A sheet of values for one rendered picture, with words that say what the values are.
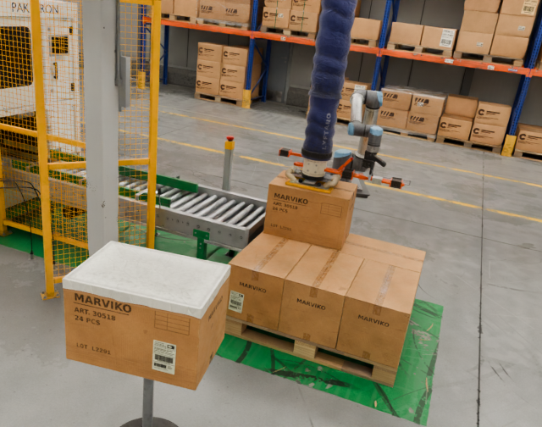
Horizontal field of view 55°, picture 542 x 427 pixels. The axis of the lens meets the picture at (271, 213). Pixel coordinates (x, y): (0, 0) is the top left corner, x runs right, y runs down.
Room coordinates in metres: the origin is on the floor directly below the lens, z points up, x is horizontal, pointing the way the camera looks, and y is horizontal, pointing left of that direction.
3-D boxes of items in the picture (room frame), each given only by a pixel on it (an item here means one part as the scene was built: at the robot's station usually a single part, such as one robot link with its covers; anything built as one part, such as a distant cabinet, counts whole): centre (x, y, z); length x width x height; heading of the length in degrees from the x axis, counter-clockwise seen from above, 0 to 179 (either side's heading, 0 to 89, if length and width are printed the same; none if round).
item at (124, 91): (3.22, 1.04, 1.62); 0.20 x 0.05 x 0.30; 71
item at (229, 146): (4.51, 0.43, 0.50); 0.07 x 0.07 x 1.00; 71
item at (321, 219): (3.74, -0.30, 0.74); 0.60 x 0.40 x 0.40; 75
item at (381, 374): (3.36, -0.48, 0.07); 1.20 x 1.00 x 0.14; 71
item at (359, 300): (3.36, -0.48, 0.34); 1.20 x 1.00 x 0.40; 71
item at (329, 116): (3.73, -0.28, 1.68); 0.22 x 0.22 x 1.04
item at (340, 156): (4.46, -0.57, 0.96); 0.17 x 0.15 x 0.18; 85
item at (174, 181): (4.59, 1.41, 0.60); 1.60 x 0.10 x 0.09; 71
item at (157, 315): (2.00, 0.49, 0.82); 0.60 x 0.40 x 0.40; 80
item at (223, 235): (3.92, 1.26, 0.50); 2.31 x 0.05 x 0.19; 71
